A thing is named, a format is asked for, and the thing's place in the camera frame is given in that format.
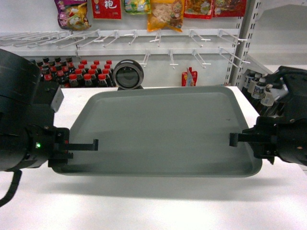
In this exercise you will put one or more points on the red small pouch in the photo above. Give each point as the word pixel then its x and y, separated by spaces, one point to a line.
pixel 189 77

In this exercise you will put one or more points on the purple snack bag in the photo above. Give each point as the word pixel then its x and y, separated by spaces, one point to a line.
pixel 72 14

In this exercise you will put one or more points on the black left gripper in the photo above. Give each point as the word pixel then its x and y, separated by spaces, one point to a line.
pixel 43 145

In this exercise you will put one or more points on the white checkout counter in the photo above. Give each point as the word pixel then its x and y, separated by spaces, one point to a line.
pixel 273 199

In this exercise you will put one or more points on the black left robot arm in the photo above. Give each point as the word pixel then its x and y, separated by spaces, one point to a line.
pixel 24 100

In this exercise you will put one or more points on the white metal shelf rack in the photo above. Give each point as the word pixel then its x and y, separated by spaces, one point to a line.
pixel 275 34

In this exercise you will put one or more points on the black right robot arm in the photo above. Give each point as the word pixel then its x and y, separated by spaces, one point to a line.
pixel 283 136

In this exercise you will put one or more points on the yellow snack bag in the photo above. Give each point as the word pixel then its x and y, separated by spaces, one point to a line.
pixel 166 14

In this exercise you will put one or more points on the black barcode scanner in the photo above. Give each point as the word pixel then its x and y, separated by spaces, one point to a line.
pixel 128 75

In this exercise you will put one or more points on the red packet with characters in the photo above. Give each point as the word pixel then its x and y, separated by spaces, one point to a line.
pixel 106 9

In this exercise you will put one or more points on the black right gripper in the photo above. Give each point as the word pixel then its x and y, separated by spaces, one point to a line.
pixel 262 138

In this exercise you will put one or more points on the grey silver tray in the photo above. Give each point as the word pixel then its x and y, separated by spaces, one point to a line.
pixel 181 132

